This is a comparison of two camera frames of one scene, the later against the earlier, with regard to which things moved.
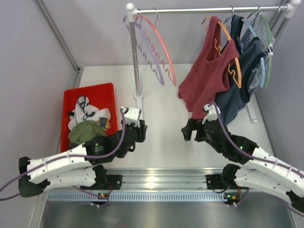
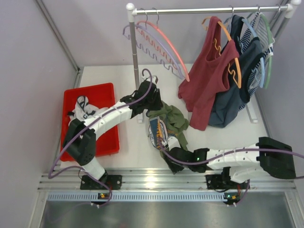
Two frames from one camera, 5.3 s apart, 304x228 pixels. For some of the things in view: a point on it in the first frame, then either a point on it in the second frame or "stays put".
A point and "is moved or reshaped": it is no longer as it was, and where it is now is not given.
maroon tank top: [206, 82] stays put
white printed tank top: [82, 111] stays put
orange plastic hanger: [219, 47] stays put
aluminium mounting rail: [165, 179] stays put
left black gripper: [142, 130] -> [154, 99]
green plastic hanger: [270, 55] stays put
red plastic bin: [101, 96] stays put
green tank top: [84, 131] is moved or reshaped
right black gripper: [193, 124] -> [174, 166]
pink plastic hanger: [149, 27] -> [156, 27]
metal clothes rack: [131, 12] stays put
